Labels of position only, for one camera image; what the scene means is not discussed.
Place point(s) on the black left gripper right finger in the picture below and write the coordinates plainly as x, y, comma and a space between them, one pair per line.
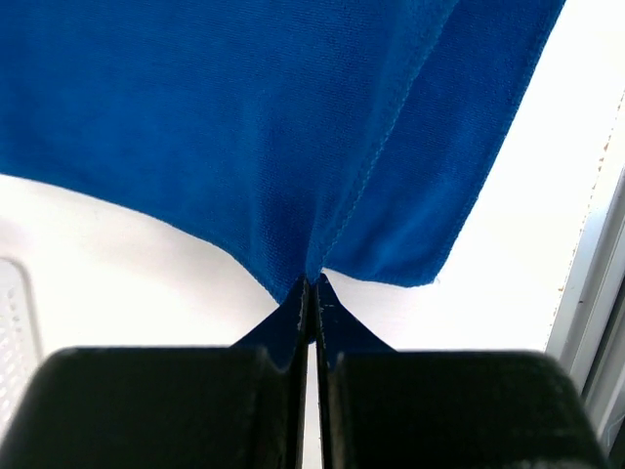
382, 408

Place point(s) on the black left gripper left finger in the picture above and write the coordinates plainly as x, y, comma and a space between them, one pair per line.
241, 406

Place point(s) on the blue towel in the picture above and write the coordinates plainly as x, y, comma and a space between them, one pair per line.
169, 168

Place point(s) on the white plastic basket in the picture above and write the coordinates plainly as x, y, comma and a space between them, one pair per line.
19, 351

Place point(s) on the aluminium front rail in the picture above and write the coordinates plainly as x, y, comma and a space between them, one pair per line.
587, 337

